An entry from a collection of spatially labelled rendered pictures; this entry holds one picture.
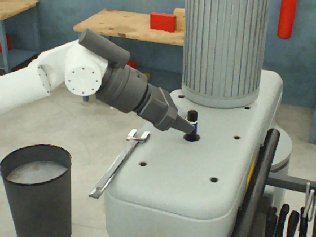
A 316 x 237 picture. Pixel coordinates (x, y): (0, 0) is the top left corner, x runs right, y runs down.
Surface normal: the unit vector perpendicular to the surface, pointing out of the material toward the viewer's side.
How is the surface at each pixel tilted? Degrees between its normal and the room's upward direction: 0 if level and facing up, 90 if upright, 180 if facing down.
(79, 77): 94
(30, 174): 0
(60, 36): 90
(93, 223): 0
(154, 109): 89
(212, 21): 90
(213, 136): 0
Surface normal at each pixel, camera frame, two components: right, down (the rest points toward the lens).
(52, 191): 0.60, 0.44
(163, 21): -0.40, 0.43
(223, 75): -0.11, 0.46
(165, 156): 0.01, -0.88
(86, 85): 0.15, 0.52
